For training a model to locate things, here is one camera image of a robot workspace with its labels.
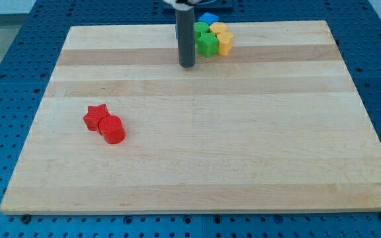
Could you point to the green star block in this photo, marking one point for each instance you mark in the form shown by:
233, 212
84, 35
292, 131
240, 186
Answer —
207, 44

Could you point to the red cylinder block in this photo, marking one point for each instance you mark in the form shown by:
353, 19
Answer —
112, 130

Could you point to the green cylinder block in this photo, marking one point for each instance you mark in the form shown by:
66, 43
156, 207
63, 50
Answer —
200, 28

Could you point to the yellow hexagon block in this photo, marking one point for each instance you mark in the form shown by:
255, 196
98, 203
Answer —
218, 27

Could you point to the red star block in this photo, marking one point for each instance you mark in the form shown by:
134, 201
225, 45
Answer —
94, 116

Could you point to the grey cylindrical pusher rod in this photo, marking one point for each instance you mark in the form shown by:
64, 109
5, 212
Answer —
185, 37

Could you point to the blue pentagon block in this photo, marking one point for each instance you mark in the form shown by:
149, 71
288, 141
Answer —
208, 18

